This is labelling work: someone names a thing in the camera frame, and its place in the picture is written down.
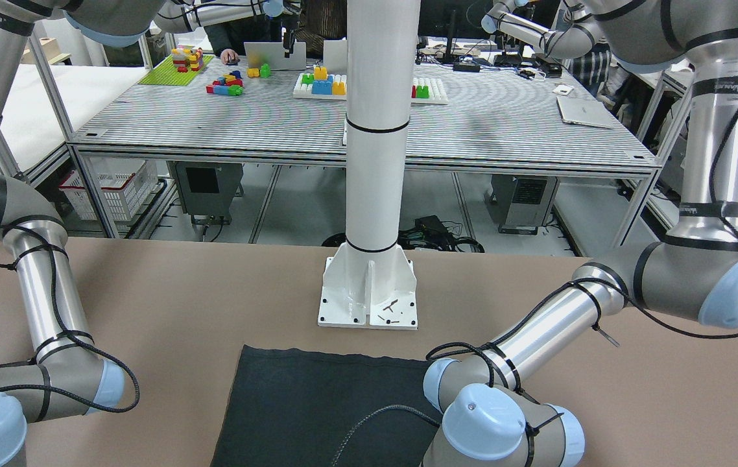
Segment white plastic basket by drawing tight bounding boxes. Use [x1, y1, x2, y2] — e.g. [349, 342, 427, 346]
[58, 160, 158, 222]

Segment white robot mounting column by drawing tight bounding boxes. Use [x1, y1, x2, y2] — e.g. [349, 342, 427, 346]
[316, 1, 420, 330]

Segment grey computer tower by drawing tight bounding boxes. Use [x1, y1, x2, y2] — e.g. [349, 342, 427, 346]
[167, 162, 244, 224]
[488, 174, 559, 235]

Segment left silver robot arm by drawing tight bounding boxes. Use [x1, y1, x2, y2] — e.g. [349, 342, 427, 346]
[421, 1, 738, 466]

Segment silver closed laptop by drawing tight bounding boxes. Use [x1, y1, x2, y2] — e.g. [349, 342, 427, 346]
[556, 97, 615, 129]

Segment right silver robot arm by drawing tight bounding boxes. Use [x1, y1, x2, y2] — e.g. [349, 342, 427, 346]
[0, 1, 163, 466]

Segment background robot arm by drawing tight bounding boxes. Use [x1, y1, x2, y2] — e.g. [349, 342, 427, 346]
[481, 1, 607, 59]

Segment pile of coloured bricks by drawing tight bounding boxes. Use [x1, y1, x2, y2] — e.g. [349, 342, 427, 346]
[205, 71, 244, 97]

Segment striped workbench table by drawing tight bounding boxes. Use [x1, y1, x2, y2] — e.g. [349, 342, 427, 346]
[71, 62, 661, 246]

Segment black graphic t-shirt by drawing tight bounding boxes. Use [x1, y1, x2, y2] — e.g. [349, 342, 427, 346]
[211, 346, 442, 466]

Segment white block tray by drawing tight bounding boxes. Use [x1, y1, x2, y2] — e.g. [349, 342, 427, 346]
[291, 72, 450, 106]

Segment green lego baseplate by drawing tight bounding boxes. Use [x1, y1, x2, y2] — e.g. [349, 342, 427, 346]
[137, 55, 215, 86]

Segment open silver laptop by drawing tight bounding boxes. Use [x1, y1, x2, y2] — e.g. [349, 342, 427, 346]
[244, 42, 307, 71]

